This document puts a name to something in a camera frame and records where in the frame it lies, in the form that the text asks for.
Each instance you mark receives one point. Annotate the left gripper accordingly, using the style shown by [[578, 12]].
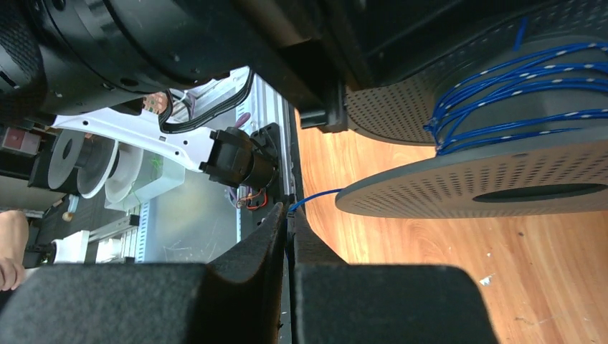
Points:
[[336, 61]]

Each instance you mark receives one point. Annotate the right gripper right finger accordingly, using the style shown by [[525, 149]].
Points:
[[333, 301]]

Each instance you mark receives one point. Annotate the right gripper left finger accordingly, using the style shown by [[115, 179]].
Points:
[[236, 298]]

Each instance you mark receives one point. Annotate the grey filament spool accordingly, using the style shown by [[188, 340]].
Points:
[[516, 111]]

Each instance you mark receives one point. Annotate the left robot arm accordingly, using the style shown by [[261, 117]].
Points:
[[73, 57]]

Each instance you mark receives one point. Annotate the person's hand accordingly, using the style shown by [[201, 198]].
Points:
[[14, 238]]

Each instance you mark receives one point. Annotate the white filament spools on shelf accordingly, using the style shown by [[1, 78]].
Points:
[[86, 165]]

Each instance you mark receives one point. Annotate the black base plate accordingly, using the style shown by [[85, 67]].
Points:
[[270, 120]]

